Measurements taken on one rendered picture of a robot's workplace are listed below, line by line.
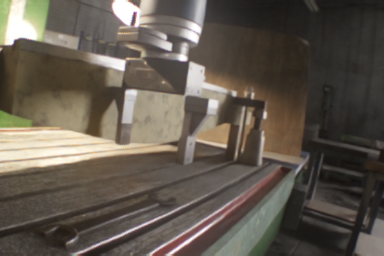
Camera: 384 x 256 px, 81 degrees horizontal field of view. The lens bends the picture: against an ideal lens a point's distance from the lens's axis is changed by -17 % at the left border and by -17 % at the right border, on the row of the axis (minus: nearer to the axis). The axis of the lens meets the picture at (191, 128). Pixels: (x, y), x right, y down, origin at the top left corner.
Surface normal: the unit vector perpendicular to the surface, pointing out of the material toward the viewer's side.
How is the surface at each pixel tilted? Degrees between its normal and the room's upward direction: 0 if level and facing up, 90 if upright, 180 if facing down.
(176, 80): 90
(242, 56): 76
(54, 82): 90
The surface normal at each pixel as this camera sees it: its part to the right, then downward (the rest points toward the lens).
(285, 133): -0.14, -0.17
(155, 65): -0.50, 0.01
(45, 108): 0.85, 0.18
